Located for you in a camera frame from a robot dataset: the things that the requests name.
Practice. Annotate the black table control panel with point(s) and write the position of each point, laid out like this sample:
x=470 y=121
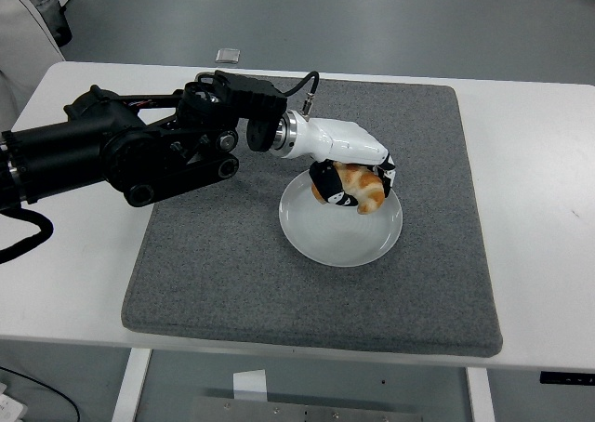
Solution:
x=567 y=378

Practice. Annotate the black bin with clear bag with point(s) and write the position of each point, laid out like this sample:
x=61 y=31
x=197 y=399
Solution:
x=62 y=29

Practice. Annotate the grey round plate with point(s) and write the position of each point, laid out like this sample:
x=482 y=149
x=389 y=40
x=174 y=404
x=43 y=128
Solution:
x=339 y=241

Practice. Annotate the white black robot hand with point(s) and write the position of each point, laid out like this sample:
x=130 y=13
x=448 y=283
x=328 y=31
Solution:
x=344 y=138

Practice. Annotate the croissant bread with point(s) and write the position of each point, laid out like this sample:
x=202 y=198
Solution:
x=367 y=189

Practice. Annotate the white table leg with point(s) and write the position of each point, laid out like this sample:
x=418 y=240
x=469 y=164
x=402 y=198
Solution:
x=132 y=385
x=481 y=394

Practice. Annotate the small silver floor box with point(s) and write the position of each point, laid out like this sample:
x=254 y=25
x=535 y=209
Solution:
x=228 y=55

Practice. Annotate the grey felt mat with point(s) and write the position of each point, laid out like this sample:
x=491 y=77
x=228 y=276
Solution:
x=232 y=278

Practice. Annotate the white power strip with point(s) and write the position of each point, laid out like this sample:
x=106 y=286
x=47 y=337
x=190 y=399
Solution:
x=9 y=408

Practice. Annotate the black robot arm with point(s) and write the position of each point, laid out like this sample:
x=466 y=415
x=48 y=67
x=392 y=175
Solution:
x=70 y=148

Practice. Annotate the white fabric cover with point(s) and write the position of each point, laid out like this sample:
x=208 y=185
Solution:
x=18 y=31

